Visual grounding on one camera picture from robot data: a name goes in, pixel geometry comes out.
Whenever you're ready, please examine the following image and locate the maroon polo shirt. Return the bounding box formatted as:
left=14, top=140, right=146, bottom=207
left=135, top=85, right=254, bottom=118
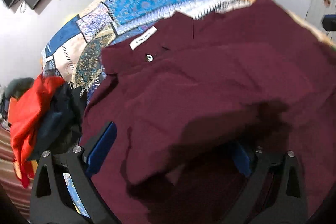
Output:
left=82, top=0, right=335, bottom=223

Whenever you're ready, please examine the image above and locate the dark navy folded garment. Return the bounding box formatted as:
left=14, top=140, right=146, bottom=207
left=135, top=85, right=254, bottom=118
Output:
left=28, top=83, right=87, bottom=161

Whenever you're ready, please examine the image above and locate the red folded garment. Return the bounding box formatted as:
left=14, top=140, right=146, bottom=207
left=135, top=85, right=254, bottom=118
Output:
left=10, top=75, right=65, bottom=188

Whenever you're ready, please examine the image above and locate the striped red curtain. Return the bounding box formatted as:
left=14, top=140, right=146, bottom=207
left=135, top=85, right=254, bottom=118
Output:
left=0, top=128, right=31, bottom=220

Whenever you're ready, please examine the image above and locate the blue patchwork bedspread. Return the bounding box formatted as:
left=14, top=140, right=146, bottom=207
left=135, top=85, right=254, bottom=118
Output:
left=43, top=0, right=255, bottom=223

